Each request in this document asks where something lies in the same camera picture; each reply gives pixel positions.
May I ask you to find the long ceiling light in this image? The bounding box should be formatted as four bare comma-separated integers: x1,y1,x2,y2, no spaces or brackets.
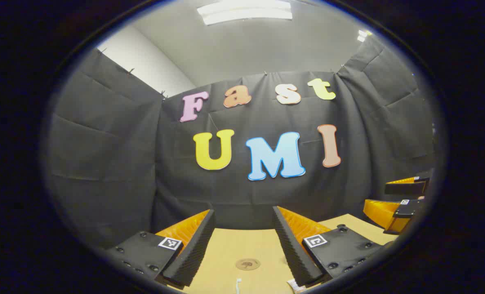
196,0,293,26

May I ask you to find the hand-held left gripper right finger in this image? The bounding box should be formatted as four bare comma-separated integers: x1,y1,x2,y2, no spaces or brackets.
272,206,394,287

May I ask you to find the wooden desktop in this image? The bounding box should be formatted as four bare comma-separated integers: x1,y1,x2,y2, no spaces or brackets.
167,213,398,294

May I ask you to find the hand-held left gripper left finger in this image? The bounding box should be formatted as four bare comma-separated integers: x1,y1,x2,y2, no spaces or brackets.
104,209,216,288

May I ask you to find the round brown coaster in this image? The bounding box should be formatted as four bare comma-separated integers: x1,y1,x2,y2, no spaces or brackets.
235,258,261,271

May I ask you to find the black backdrop cloth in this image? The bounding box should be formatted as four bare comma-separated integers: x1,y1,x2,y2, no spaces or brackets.
42,35,441,249

